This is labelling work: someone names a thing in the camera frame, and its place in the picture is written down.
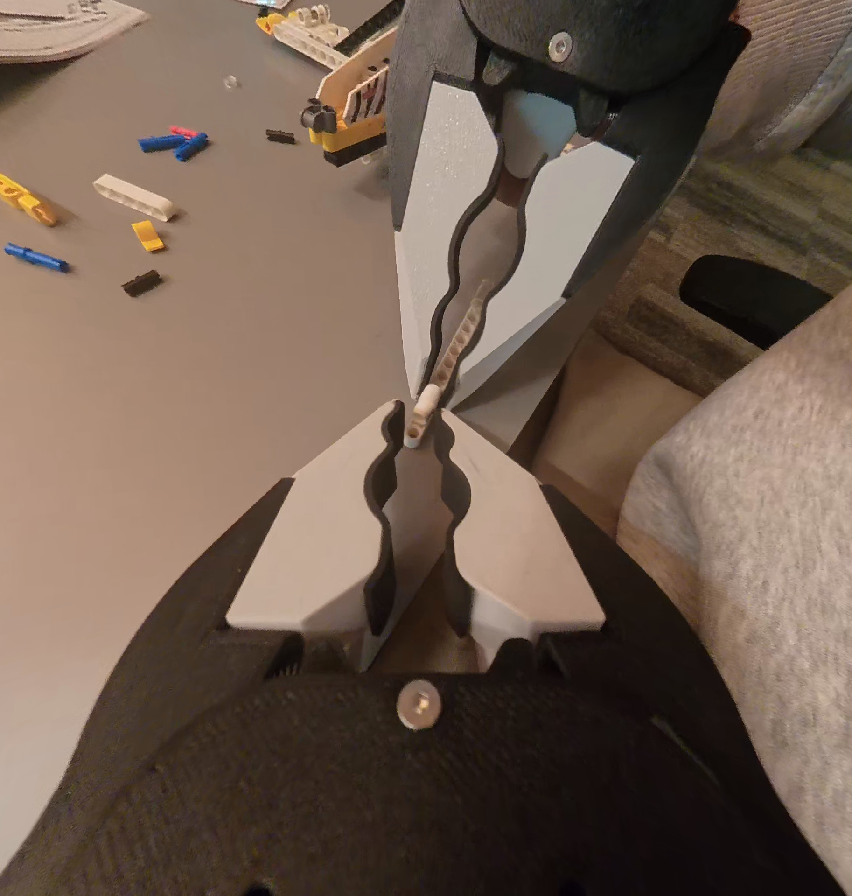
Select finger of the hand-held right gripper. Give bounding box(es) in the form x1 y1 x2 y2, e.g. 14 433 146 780
394 79 509 398
446 93 638 456

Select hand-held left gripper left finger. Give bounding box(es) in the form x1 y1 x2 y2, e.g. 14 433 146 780
225 399 407 672

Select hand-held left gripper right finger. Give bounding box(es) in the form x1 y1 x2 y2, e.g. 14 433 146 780
434 409 607 672

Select long white lego beam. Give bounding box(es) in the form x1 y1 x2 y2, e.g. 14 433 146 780
425 278 495 394

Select small white lego connector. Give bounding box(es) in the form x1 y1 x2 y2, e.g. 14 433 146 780
404 384 445 450

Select striped lego model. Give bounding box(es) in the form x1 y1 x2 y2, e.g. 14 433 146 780
256 0 406 169

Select short white lego beam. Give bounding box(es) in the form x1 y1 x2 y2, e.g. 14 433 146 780
93 174 177 223

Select long yellow lego piece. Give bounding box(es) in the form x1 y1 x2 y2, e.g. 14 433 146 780
0 166 58 227

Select lego instruction booklet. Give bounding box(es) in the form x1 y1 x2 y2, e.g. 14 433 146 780
0 0 151 66

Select person's tan trousers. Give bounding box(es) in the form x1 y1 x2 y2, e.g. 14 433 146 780
513 328 703 617

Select black chair armrest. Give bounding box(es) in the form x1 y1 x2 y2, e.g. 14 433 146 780
680 254 834 351

